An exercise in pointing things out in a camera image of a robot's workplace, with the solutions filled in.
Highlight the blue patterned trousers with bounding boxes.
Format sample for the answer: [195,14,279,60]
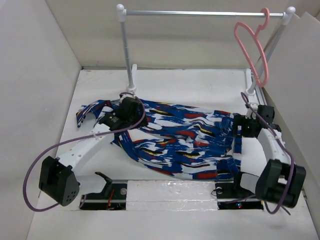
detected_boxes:
[76,99,242,181]

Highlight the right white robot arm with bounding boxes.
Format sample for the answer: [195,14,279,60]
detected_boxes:
[231,105,306,208]

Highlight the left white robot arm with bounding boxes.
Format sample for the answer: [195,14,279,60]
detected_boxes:
[39,97,147,207]

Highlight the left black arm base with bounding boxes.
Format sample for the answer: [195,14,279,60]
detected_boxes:
[79,171,128,211]

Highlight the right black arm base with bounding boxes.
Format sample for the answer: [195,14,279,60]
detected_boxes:
[211,181,264,211]

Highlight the pink plastic hanger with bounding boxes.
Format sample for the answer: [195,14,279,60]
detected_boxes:
[233,7,271,88]

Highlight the white clothes rack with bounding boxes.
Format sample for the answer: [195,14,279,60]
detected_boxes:
[116,3,296,96]

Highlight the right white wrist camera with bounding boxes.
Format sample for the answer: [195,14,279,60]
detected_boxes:
[245,102,259,120]

